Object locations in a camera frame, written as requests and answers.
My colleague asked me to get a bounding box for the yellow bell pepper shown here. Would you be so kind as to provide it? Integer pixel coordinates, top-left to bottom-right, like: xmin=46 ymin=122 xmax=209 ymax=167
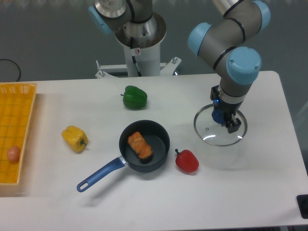
xmin=62 ymin=126 xmax=88 ymax=153

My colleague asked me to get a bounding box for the yellow plastic basket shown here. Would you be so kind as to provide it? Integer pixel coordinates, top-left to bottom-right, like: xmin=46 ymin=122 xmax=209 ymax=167
xmin=0 ymin=82 xmax=37 ymax=185

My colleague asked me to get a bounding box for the white pedestal base frame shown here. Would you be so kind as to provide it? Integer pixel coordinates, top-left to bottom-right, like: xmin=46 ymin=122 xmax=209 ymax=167
xmin=95 ymin=57 xmax=182 ymax=79

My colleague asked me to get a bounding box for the glass pot lid blue knob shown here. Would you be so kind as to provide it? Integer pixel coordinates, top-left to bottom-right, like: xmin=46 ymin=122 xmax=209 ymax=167
xmin=193 ymin=104 xmax=247 ymax=147

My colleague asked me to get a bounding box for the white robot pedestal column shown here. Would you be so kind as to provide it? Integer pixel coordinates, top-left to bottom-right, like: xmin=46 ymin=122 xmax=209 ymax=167
xmin=115 ymin=13 xmax=167 ymax=77

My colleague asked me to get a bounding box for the orange braided bread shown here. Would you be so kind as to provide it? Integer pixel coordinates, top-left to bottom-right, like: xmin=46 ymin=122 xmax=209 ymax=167
xmin=128 ymin=131 xmax=153 ymax=162

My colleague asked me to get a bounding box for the dark saucepan blue handle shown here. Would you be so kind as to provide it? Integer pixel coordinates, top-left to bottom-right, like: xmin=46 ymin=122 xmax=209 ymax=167
xmin=77 ymin=120 xmax=170 ymax=193

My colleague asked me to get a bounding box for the black device at table edge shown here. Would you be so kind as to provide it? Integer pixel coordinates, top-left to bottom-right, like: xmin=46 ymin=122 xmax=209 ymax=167
xmin=296 ymin=194 xmax=308 ymax=219

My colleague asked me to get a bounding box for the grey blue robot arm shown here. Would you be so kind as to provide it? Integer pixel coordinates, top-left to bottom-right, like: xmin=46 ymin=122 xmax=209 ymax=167
xmin=89 ymin=0 xmax=271 ymax=133

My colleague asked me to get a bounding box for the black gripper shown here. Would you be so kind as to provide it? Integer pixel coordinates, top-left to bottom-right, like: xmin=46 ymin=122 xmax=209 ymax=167
xmin=210 ymin=85 xmax=244 ymax=134

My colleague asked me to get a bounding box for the brown egg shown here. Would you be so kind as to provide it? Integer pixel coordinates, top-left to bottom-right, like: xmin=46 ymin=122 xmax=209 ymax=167
xmin=7 ymin=145 xmax=21 ymax=163

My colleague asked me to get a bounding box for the red bell pepper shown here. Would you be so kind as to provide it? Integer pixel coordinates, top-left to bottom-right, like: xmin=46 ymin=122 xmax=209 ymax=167
xmin=175 ymin=149 xmax=199 ymax=173

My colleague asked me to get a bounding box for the black cable on floor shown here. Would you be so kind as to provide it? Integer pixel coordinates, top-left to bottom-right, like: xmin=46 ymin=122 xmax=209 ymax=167
xmin=0 ymin=58 xmax=21 ymax=82

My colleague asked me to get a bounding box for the green bell pepper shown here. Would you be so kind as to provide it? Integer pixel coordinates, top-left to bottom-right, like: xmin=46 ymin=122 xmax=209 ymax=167
xmin=121 ymin=85 xmax=148 ymax=110

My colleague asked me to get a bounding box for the black cable on pedestal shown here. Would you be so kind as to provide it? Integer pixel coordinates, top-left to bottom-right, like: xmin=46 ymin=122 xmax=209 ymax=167
xmin=129 ymin=36 xmax=143 ymax=77

